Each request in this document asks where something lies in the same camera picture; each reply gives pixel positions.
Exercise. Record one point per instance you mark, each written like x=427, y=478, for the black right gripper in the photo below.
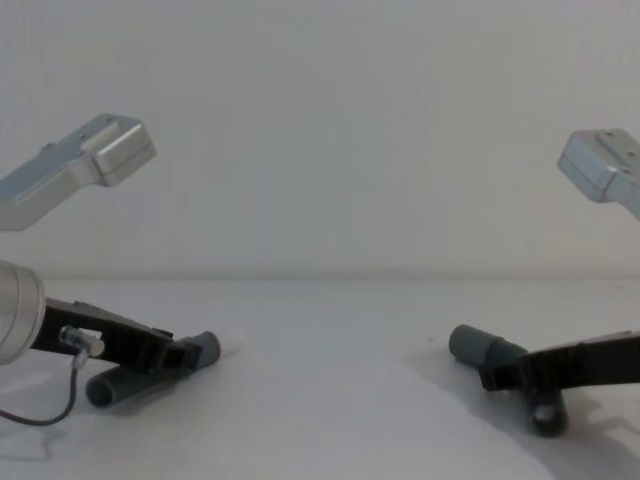
x=590, y=362

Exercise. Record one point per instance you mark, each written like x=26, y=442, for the left robot arm with bracket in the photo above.
x=50, y=170

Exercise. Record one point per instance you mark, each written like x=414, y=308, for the white table cloth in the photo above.
x=320, y=400

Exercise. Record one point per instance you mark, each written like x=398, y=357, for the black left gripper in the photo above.
x=120, y=340

